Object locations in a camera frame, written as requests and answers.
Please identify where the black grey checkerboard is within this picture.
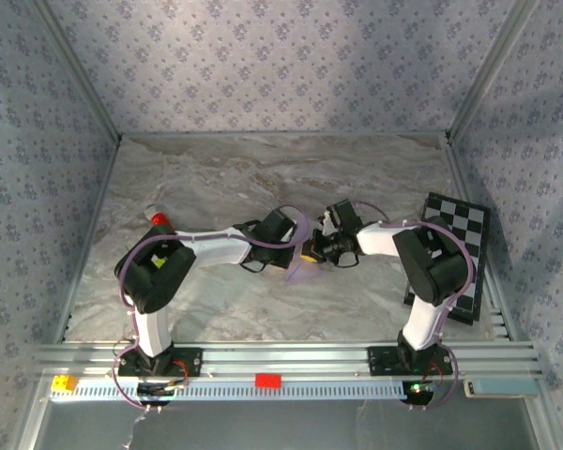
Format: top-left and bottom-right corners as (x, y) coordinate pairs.
(403, 190), (493, 325)

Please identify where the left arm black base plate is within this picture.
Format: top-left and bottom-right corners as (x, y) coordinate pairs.
(116, 345), (205, 379)

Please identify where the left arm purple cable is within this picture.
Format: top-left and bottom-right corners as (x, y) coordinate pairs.
(103, 203), (312, 413)

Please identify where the grey blue flat box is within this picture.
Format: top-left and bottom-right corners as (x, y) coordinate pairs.
(463, 378), (540, 399)

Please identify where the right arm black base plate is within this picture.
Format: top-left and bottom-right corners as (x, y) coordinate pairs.
(366, 345), (454, 378)

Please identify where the aluminium mounting rail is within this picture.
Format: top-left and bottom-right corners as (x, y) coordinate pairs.
(32, 340), (545, 382)

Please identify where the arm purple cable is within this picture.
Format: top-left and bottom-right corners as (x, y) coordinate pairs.
(351, 200), (476, 413)
(103, 203), (312, 413)

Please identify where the white slotted cable duct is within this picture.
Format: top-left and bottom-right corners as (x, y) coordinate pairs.
(49, 377), (408, 402)

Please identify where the aluminium side rail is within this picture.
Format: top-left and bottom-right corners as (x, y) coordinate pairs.
(53, 138), (123, 346)
(443, 133), (520, 342)

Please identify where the black electronics board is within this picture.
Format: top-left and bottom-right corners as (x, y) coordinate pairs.
(401, 380), (440, 410)
(135, 380), (191, 409)

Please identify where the lilac square paper sheet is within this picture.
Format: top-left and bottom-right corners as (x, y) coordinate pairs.
(283, 219), (323, 285)

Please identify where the red block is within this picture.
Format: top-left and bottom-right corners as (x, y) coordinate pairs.
(254, 372), (283, 390)

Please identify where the grey metal panel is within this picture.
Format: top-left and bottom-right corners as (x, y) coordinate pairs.
(39, 397), (543, 450)

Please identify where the aluminium frame post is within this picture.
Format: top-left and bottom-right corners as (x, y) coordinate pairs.
(445, 0), (545, 142)
(30, 0), (123, 144)

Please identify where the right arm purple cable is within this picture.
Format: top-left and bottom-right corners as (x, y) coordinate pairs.
(351, 200), (476, 413)

